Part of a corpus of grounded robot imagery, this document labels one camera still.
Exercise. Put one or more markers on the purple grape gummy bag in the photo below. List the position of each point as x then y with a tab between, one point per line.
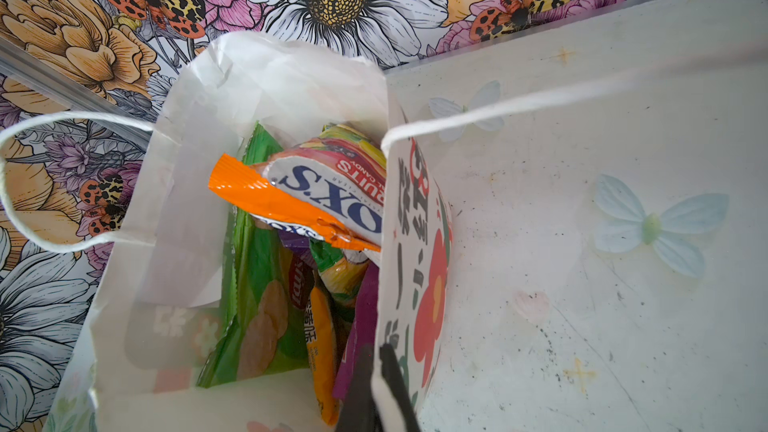
294	242

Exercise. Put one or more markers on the orange red candy bag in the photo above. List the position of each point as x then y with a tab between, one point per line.
340	172

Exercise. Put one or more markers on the orange yellow snack packet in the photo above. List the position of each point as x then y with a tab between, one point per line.
321	342

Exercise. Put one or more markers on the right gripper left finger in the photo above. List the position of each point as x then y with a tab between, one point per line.
358	411

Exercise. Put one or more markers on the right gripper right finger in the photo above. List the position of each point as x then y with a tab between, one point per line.
393	407

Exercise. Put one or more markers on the green Lays chips bag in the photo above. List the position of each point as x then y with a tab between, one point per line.
263	288

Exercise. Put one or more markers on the white floral paper bag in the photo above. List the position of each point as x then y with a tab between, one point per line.
286	212

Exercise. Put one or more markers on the green white snack bag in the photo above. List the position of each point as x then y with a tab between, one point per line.
341	271

